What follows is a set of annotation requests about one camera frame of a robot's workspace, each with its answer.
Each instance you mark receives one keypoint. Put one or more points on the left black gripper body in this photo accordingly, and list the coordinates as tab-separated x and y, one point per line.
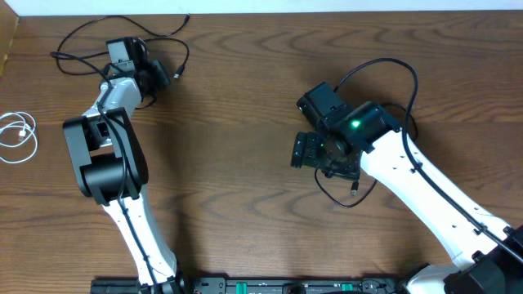
157	77

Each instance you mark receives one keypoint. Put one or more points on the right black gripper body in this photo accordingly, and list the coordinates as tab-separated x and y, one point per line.
313	152

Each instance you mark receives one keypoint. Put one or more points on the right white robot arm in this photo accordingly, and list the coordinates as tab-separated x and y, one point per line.
486	252

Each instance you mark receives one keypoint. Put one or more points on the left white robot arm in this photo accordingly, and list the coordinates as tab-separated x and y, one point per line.
110	167

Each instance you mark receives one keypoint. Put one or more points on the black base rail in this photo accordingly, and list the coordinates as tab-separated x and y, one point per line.
220	285

